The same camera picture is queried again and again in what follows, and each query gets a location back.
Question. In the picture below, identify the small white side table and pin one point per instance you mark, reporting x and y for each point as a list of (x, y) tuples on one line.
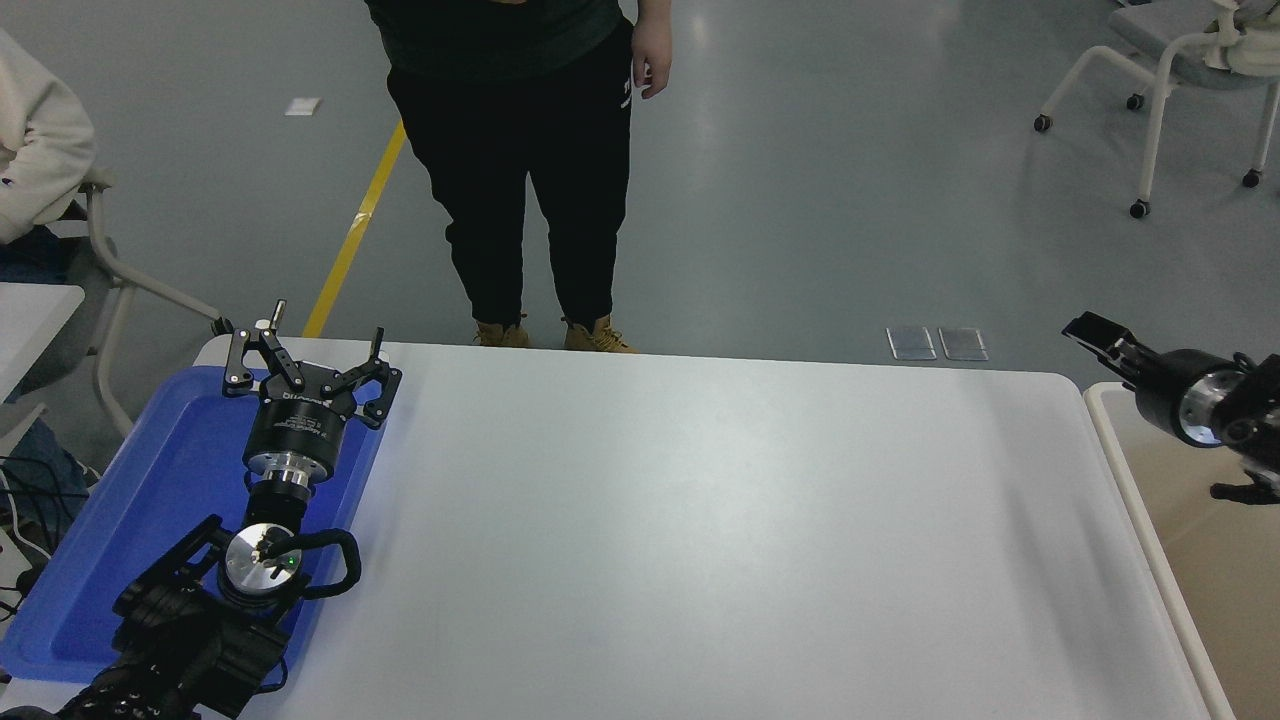
[(30, 320)]

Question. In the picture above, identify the blue plastic tray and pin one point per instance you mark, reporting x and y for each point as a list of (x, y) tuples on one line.
[(150, 500)]

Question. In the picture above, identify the white wheeled chair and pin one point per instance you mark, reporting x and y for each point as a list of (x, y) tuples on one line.
[(1160, 40)]

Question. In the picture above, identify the white paper scrap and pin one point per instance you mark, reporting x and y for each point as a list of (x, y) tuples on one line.
[(303, 106)]

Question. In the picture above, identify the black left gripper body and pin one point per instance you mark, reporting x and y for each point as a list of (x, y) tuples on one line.
[(298, 425)]

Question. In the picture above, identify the large pale bin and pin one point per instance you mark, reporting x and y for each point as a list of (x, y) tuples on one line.
[(1220, 600)]

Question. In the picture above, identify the pale cloth bundle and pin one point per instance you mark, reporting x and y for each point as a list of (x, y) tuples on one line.
[(1250, 45)]

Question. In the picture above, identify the person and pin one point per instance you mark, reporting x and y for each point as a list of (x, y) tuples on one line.
[(510, 150), (35, 150)]

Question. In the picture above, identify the white frame chair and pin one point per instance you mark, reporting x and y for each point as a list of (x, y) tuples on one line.
[(105, 260)]

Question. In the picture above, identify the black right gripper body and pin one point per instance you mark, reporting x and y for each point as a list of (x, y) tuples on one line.
[(1160, 390)]

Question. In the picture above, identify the metal floor plate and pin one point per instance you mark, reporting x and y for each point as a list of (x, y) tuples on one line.
[(910, 342), (963, 342)]

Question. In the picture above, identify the person's left hand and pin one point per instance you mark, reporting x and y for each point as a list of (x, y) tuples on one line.
[(650, 60)]

